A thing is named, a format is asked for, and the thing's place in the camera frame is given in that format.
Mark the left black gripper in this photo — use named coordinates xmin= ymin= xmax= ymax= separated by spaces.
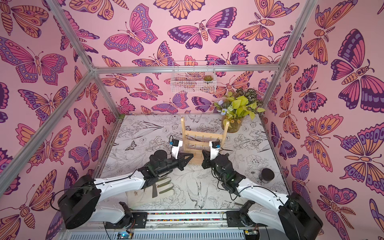
xmin=156 ymin=153 xmax=194 ymax=178

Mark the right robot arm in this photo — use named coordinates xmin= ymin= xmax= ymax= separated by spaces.
xmin=202 ymin=150 xmax=323 ymax=240

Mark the small black round object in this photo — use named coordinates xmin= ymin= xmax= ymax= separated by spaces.
xmin=259 ymin=168 xmax=275 ymax=184

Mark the wooden jewelry display stand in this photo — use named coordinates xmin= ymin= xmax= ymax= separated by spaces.
xmin=181 ymin=117 xmax=230 ymax=166

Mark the small succulent in basket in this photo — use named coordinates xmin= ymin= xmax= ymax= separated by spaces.
xmin=204 ymin=75 xmax=214 ymax=82

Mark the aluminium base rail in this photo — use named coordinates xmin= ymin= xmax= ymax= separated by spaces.
xmin=56 ymin=210 xmax=287 ymax=240

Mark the white green work glove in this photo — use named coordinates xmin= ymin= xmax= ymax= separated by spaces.
xmin=126 ymin=177 xmax=175 ymax=208

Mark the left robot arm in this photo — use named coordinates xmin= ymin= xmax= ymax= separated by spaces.
xmin=58 ymin=150 xmax=194 ymax=230

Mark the potted green plant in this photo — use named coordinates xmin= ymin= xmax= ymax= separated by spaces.
xmin=214 ymin=89 xmax=266 ymax=133

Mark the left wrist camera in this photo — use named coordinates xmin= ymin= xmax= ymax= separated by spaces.
xmin=170 ymin=140 xmax=183 ymax=159

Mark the white wire basket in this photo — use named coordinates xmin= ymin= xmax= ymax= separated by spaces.
xmin=169 ymin=60 xmax=217 ymax=94

